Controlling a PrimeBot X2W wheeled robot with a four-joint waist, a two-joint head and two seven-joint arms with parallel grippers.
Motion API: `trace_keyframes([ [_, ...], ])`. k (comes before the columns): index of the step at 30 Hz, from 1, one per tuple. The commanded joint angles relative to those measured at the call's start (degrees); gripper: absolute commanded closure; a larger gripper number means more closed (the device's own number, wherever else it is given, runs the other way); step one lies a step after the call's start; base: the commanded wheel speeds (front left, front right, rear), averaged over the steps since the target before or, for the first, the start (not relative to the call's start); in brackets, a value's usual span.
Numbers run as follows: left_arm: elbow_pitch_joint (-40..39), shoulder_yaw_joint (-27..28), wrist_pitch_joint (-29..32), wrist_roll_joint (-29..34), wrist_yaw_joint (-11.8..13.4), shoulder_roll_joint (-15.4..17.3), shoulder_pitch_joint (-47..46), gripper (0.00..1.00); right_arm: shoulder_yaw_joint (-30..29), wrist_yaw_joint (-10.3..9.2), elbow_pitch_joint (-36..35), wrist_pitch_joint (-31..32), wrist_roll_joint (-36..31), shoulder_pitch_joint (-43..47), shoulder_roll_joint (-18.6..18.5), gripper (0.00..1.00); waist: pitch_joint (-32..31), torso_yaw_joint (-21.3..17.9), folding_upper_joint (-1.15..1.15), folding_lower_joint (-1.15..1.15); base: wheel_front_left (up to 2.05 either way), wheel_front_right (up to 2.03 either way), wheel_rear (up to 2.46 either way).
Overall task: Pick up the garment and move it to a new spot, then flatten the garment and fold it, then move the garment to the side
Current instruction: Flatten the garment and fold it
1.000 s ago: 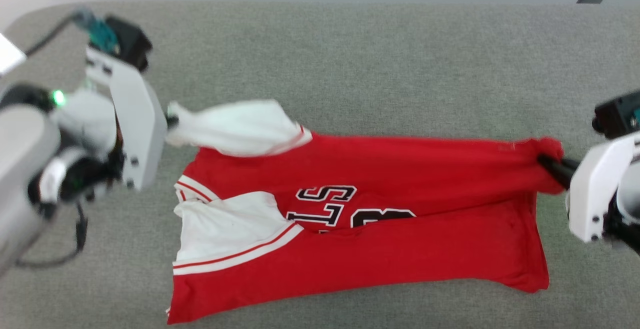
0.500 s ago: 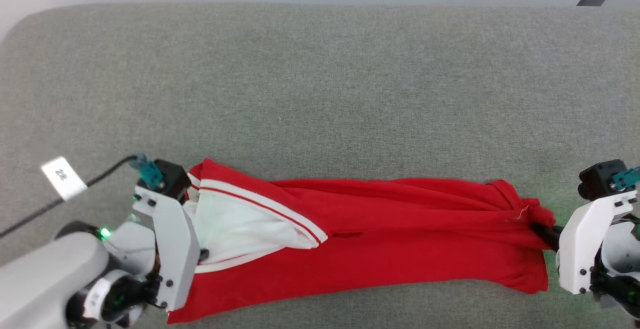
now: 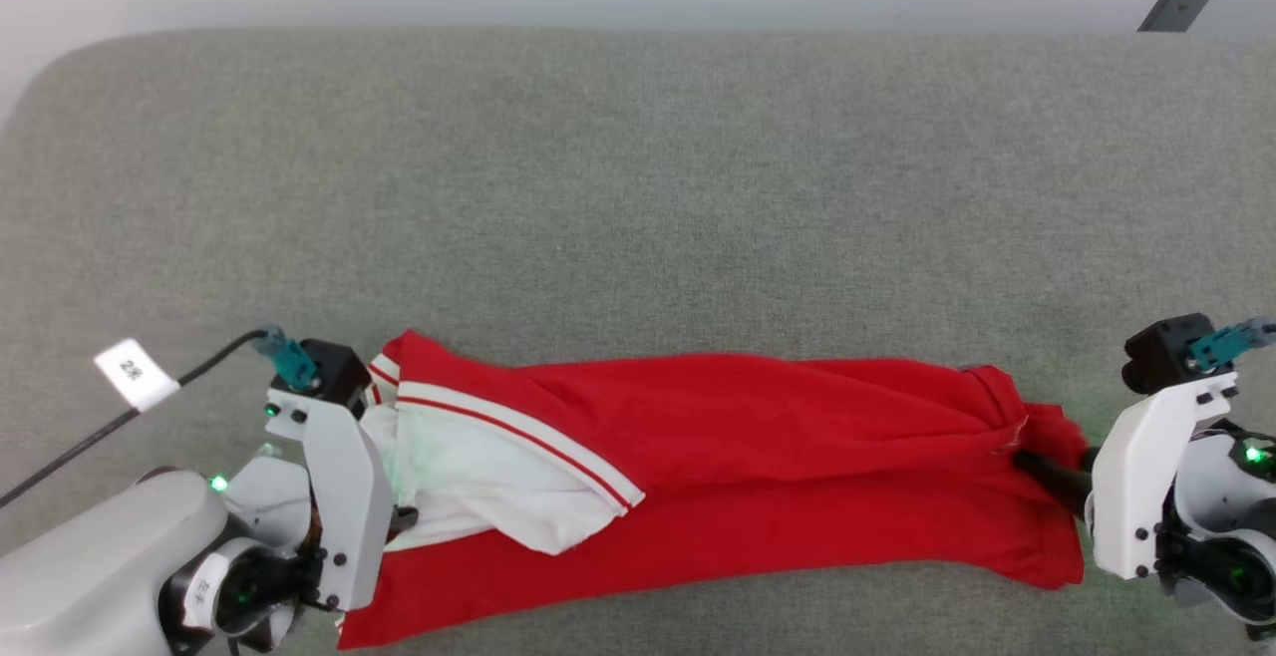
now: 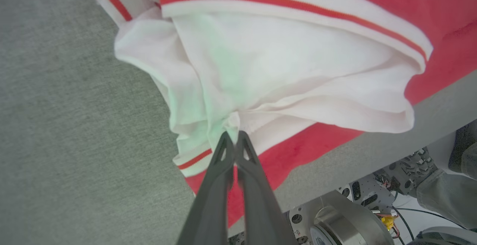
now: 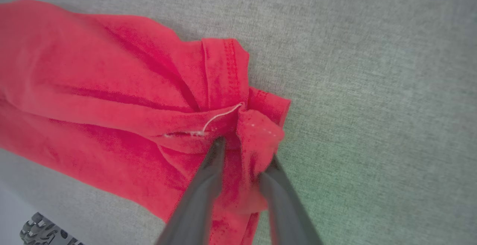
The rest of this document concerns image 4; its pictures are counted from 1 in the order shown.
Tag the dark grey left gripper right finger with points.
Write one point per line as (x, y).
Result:
(262, 215)

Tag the perforated metal robot base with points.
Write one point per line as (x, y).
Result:
(408, 170)

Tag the grey rounded base cover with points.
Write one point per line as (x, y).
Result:
(443, 236)

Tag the red white basketball jersey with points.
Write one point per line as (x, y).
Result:
(298, 59)

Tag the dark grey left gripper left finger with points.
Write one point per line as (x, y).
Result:
(208, 211)

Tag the silver round wheel hub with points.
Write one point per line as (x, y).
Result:
(350, 219)

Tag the grey trouser leg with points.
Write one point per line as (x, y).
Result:
(447, 196)

